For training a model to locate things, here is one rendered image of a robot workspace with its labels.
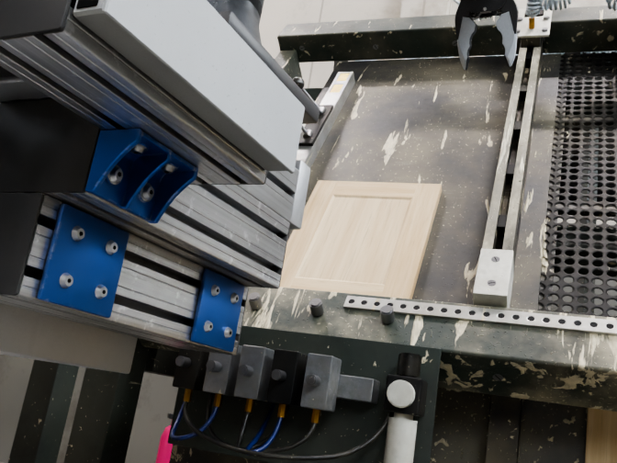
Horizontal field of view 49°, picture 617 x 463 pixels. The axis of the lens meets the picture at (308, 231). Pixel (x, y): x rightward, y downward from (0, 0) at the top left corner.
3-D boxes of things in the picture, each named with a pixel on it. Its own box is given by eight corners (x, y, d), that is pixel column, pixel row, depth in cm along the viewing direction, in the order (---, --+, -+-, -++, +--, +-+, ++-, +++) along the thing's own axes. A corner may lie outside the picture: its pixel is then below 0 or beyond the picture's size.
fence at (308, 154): (221, 296, 147) (217, 283, 144) (340, 83, 213) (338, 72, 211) (242, 298, 145) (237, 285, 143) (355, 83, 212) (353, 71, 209)
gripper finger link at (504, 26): (530, 61, 123) (513, 12, 122) (524, 60, 117) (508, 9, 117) (513, 67, 124) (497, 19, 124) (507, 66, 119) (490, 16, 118)
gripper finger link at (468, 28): (472, 71, 127) (487, 21, 125) (465, 70, 122) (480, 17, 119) (456, 67, 128) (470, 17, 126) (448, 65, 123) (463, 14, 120)
